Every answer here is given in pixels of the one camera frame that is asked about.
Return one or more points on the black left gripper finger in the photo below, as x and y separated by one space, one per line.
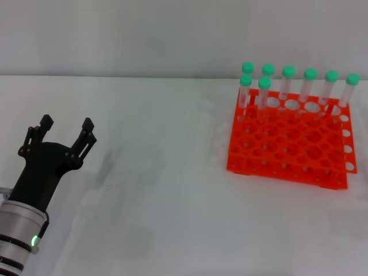
86 138
43 126

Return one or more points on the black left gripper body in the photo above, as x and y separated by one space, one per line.
43 169

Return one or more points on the orange plastic test tube rack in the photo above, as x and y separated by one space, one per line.
287 143

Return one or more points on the green capped clear test tube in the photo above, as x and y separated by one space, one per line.
331 76
268 69
352 79
288 71
246 80
264 82
310 74
247 67

